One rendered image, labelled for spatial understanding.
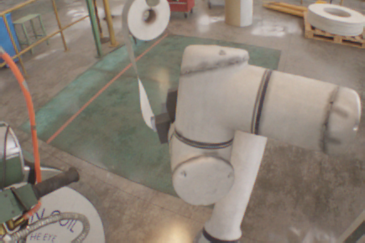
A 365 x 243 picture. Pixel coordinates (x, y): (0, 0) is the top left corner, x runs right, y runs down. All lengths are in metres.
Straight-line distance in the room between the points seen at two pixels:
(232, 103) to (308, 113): 0.09
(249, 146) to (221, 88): 0.58
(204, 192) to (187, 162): 0.05
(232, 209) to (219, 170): 0.61
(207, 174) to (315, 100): 0.16
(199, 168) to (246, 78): 0.13
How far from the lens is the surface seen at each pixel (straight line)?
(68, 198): 0.99
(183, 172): 0.34
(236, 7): 4.76
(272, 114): 0.30
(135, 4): 0.80
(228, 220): 0.97
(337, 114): 0.30
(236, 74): 0.31
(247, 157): 0.88
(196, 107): 0.32
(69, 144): 2.68
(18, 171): 0.58
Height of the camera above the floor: 1.71
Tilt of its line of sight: 38 degrees down
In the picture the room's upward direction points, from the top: 5 degrees counter-clockwise
